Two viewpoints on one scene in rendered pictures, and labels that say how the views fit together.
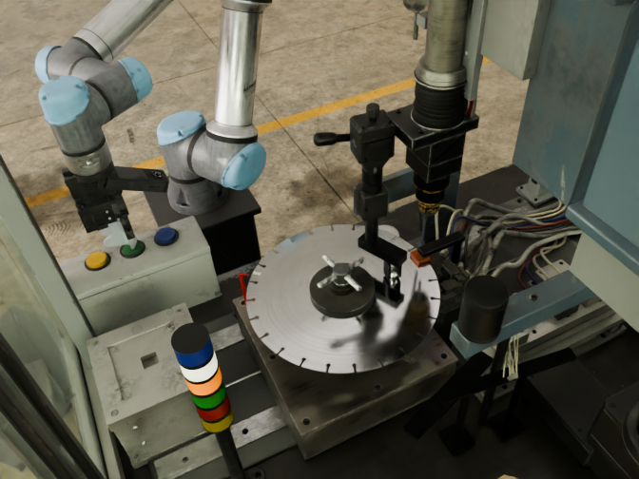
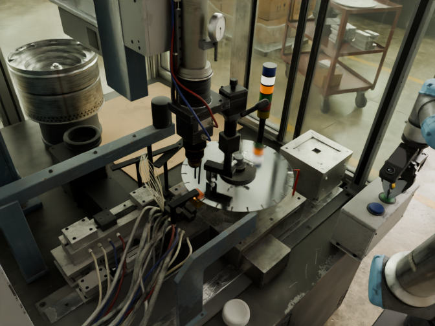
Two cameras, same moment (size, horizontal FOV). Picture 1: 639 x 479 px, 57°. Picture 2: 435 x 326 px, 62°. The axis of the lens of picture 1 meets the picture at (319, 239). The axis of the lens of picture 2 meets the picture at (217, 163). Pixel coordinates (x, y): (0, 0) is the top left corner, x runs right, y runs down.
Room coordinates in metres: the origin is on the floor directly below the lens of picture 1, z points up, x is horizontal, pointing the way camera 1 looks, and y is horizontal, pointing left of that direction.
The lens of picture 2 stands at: (1.41, -0.39, 1.63)
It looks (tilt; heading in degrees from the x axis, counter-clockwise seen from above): 39 degrees down; 158
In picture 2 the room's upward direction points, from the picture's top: 3 degrees clockwise
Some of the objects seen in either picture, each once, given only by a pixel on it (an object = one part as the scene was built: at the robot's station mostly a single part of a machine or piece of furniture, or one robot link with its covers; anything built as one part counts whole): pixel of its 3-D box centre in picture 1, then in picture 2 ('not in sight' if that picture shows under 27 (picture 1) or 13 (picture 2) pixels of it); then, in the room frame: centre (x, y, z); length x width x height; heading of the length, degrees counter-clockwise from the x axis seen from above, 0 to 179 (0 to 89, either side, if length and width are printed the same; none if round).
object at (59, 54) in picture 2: not in sight; (63, 97); (0.02, -0.50, 0.93); 0.31 x 0.31 x 0.36
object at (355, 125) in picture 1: (372, 163); (230, 117); (0.71, -0.09, 1.17); 0.06 x 0.05 x 0.20; 104
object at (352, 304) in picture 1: (341, 285); (237, 167); (0.66, -0.03, 0.96); 0.11 x 0.11 x 0.03
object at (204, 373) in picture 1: (198, 360); (268, 78); (0.43, 0.16, 1.11); 0.05 x 0.04 x 0.03; 23
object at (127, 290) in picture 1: (144, 278); (375, 213); (0.84, 0.37, 0.82); 0.28 x 0.11 x 0.15; 113
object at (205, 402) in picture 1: (207, 388); (265, 96); (0.43, 0.16, 1.05); 0.05 x 0.04 x 0.03; 23
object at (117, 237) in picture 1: (119, 239); (390, 180); (0.84, 0.38, 0.95); 0.06 x 0.03 x 0.09; 113
